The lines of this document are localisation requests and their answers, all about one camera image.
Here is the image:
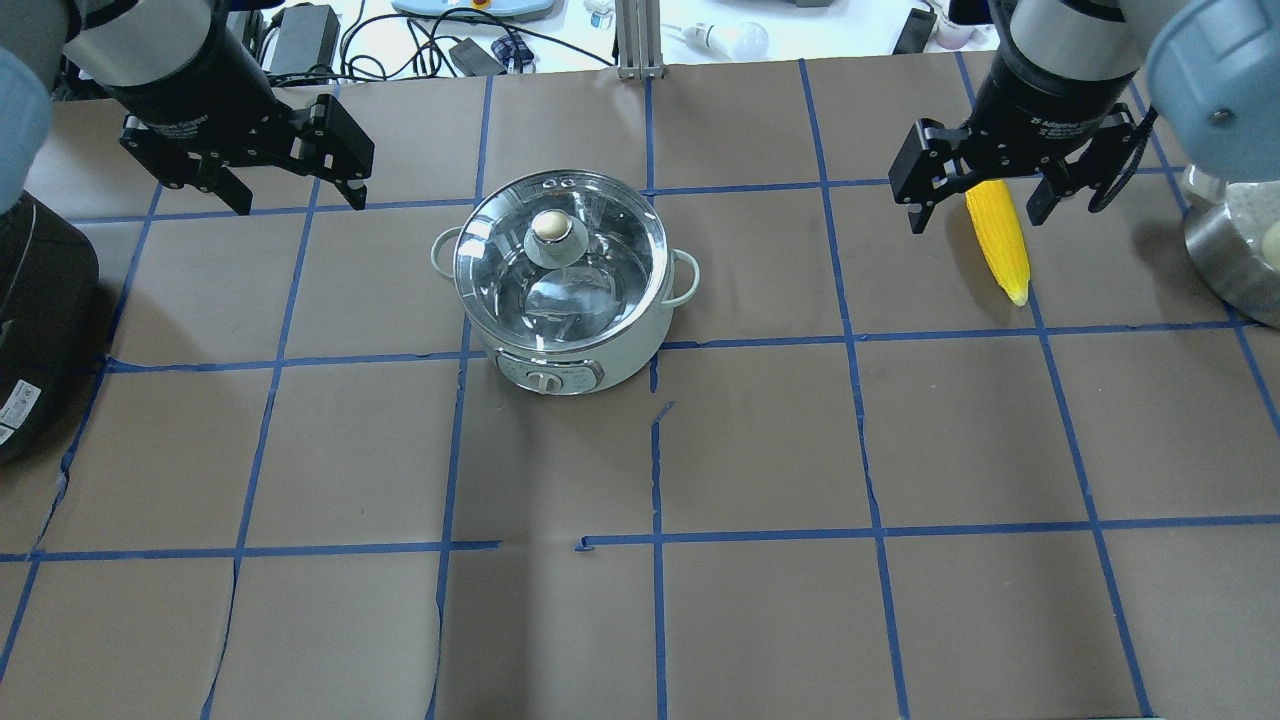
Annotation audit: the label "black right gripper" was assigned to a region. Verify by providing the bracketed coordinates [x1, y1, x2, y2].
[888, 50, 1140, 234]

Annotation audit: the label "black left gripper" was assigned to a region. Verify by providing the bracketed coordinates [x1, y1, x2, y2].
[105, 40, 375, 217]

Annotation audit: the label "yellow corn cob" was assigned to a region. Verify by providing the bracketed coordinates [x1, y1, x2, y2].
[965, 179, 1030, 307]

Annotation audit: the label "glass pot lid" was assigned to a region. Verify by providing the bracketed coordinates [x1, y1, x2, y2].
[434, 169, 675, 354]

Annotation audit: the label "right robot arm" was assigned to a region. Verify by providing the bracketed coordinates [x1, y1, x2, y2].
[888, 1, 1279, 234]

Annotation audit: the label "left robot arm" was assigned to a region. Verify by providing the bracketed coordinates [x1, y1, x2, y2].
[1, 1, 375, 215]

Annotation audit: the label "steel pot with corn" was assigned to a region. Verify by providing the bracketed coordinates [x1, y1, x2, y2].
[1181, 164, 1279, 329]

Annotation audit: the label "pale green electric pot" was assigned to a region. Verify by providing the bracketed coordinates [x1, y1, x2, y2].
[430, 169, 701, 396]

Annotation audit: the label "black power adapter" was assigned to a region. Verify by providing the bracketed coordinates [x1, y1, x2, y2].
[265, 4, 340, 81]

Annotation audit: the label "small black adapter box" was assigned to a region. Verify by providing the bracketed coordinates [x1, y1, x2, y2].
[448, 38, 507, 77]

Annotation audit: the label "dark brown rice cooker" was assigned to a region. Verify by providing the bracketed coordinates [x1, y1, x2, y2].
[1, 193, 99, 464]

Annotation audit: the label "white light bulb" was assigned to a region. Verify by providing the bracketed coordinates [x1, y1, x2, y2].
[678, 20, 771, 61]

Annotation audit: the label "aluminium profile post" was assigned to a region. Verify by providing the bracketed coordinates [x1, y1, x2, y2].
[614, 0, 667, 81]

